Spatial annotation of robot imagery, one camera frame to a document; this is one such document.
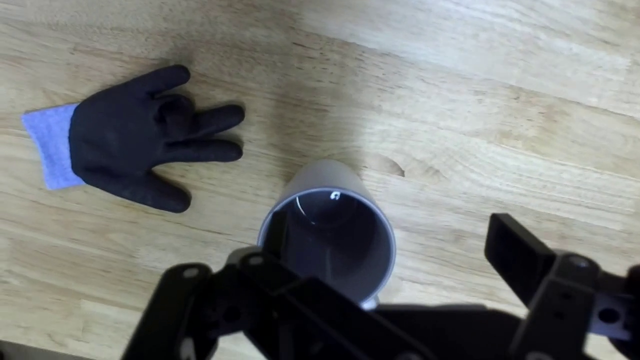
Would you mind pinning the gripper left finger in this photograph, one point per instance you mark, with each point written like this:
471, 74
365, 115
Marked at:
260, 305

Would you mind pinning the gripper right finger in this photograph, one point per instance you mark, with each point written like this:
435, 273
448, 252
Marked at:
555, 285

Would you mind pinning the grey cup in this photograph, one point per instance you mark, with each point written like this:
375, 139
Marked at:
336, 235

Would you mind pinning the black work glove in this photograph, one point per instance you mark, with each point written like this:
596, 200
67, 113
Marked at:
130, 140

